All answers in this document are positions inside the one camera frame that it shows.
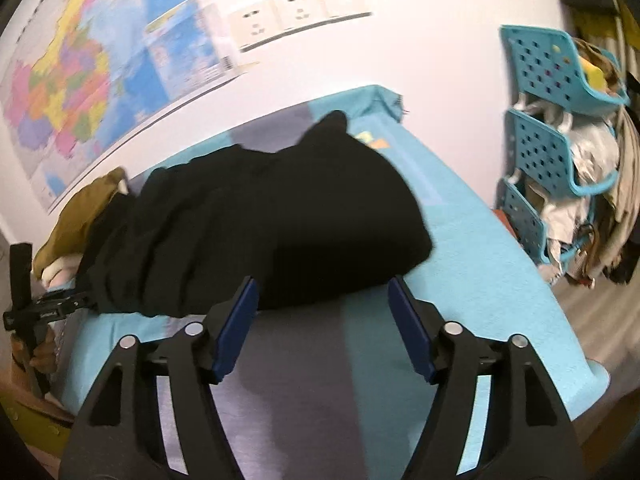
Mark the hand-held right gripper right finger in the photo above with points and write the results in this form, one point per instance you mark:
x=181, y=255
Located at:
x=410, y=330

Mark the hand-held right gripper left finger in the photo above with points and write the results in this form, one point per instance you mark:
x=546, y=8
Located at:
x=235, y=330

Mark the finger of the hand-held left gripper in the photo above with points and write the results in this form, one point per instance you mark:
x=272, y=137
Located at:
x=75, y=299

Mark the black garment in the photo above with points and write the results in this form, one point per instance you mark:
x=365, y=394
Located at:
x=275, y=220

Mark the person's left forearm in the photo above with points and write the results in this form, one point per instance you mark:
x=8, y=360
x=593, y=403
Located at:
x=30, y=400

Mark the person's left hand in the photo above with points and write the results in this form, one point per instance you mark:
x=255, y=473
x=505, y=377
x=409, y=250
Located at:
x=44, y=355

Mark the olive brown garment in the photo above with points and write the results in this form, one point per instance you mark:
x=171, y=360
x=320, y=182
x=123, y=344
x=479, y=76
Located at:
x=75, y=220

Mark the teal patterned blanket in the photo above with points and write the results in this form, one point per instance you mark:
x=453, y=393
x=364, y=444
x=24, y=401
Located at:
x=475, y=280

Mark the red object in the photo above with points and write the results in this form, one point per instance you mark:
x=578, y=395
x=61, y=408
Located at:
x=502, y=220

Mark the teal perforated plastic basket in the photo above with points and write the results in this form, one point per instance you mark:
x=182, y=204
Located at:
x=522, y=222
x=537, y=152
x=545, y=67

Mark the white plastic bag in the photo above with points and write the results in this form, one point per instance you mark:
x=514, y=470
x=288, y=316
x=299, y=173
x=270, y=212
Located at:
x=560, y=230
x=595, y=152

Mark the blue plastic basket rack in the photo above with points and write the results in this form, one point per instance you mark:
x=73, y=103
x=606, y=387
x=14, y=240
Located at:
x=625, y=185

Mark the yellow item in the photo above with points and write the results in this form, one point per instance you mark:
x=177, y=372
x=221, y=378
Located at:
x=595, y=74

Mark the colourful wall map poster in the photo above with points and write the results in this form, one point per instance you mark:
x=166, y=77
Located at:
x=75, y=85

